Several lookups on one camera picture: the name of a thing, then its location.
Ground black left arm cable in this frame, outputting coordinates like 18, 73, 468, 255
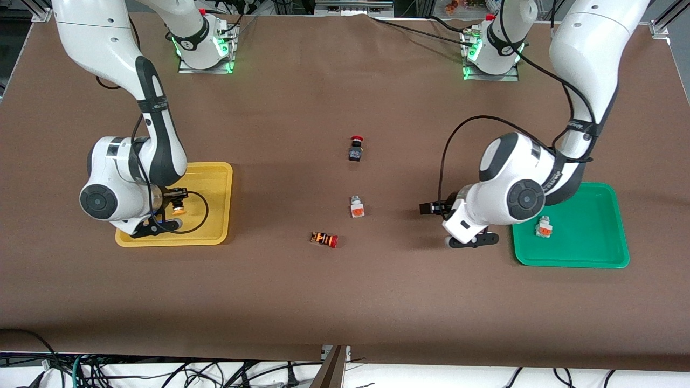
438, 0, 600, 216

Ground brown table cover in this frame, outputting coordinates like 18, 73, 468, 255
0, 11, 690, 372

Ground black looped floor cable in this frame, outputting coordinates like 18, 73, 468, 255
0, 329, 60, 388

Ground brown table leg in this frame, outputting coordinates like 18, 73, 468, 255
310, 345, 347, 388

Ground black cable across table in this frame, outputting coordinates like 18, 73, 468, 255
368, 15, 478, 44

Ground yellow plastic tray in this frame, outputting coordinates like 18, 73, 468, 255
115, 162, 233, 247

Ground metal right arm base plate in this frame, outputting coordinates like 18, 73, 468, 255
178, 22, 238, 74

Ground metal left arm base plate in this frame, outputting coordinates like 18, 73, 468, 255
463, 30, 520, 82

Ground green plastic tray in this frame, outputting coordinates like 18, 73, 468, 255
510, 182, 630, 269

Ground black base cable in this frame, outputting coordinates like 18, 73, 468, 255
205, 0, 259, 38

